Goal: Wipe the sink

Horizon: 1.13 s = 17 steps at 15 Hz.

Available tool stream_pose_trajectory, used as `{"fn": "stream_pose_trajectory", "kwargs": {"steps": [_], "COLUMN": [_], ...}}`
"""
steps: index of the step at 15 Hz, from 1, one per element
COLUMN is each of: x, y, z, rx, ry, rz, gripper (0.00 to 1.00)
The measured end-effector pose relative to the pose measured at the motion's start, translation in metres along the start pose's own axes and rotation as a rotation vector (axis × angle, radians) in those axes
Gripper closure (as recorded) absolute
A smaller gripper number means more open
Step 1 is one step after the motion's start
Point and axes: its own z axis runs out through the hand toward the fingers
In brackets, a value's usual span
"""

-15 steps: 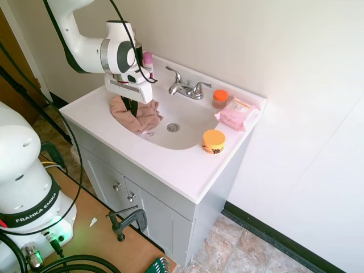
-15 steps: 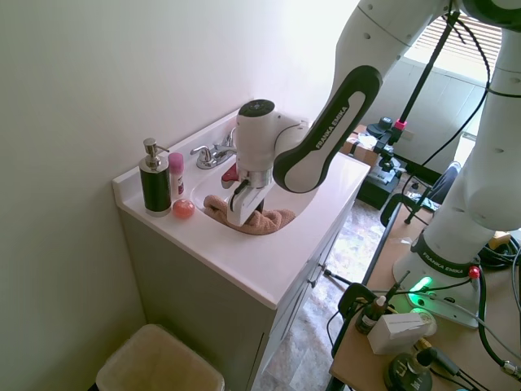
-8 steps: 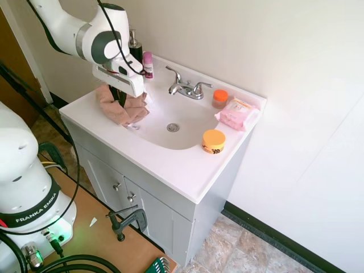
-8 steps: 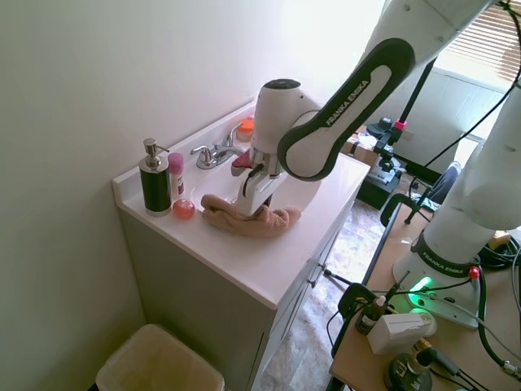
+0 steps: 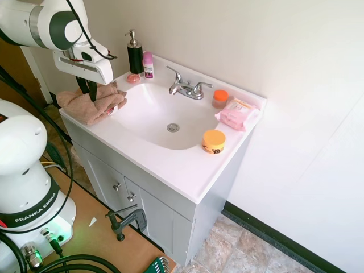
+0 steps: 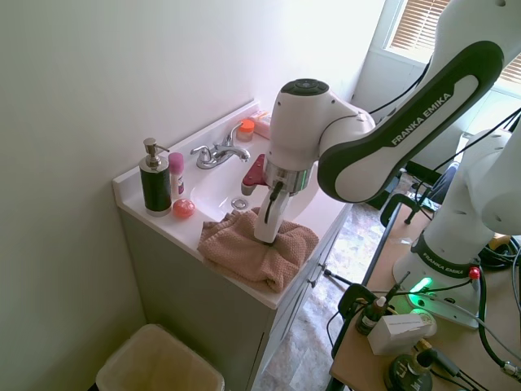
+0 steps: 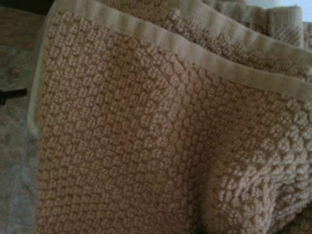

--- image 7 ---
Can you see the tan terry cloth towel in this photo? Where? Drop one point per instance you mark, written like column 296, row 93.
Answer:
column 156, row 136

